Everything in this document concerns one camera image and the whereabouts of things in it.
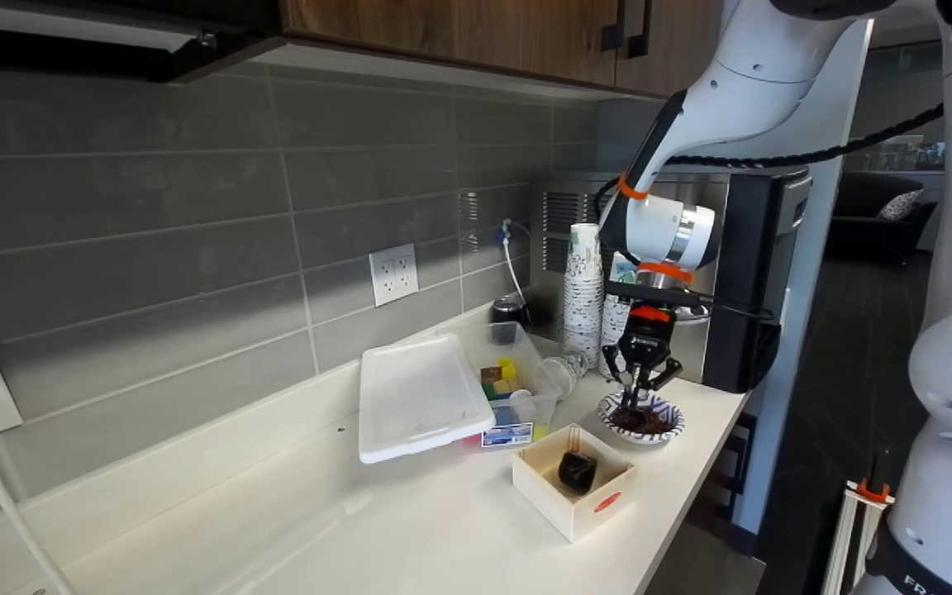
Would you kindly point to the dark sofa with cushion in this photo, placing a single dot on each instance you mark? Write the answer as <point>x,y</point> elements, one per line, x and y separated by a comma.
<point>878,217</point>

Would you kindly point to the black round object in box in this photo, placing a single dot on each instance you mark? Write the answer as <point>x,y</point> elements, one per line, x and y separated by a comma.
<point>575,472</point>

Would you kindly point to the clear plastic container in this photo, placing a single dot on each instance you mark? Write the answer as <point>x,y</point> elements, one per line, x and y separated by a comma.
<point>541,390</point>

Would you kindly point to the white wall outlet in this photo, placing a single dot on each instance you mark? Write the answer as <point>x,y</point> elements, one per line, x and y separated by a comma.
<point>392,272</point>

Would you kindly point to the small wooden box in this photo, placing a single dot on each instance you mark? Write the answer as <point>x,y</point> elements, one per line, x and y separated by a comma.
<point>566,509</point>

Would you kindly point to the colourful blocks in container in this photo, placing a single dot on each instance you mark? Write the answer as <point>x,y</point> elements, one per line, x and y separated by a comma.
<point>499,381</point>

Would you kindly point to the white plastic tray lid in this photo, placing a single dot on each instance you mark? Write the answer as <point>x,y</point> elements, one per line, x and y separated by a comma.
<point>416,397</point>

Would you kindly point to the black coffee machine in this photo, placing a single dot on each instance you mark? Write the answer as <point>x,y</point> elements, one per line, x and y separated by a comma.
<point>760,218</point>

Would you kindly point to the blue white packet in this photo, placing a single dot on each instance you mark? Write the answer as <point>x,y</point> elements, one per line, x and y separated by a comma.
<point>507,432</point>

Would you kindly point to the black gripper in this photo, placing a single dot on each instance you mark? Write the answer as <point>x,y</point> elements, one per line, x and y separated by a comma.
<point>643,352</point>

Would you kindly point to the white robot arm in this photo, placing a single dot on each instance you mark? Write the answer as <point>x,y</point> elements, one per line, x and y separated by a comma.
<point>760,72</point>

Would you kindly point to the patterned paper bowl with coffee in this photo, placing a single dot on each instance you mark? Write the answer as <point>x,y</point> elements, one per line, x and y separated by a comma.
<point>645,425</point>

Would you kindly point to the white stand with orange band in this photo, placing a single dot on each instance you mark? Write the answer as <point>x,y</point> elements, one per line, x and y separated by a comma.
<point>852,533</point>

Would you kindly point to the left paper cup stack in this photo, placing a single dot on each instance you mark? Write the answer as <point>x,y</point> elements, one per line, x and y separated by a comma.
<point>583,279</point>

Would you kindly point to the paper cup stack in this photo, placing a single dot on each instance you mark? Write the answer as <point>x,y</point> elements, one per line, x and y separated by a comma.
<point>616,308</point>
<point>583,279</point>

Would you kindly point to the right paper cup stack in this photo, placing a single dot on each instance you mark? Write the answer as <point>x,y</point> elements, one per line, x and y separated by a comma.
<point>616,308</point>

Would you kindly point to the wooden upper cabinet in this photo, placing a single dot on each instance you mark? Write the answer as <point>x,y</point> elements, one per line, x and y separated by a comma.
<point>645,49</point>

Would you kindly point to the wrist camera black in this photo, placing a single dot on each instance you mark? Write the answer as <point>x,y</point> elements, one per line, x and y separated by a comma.
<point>670,298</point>

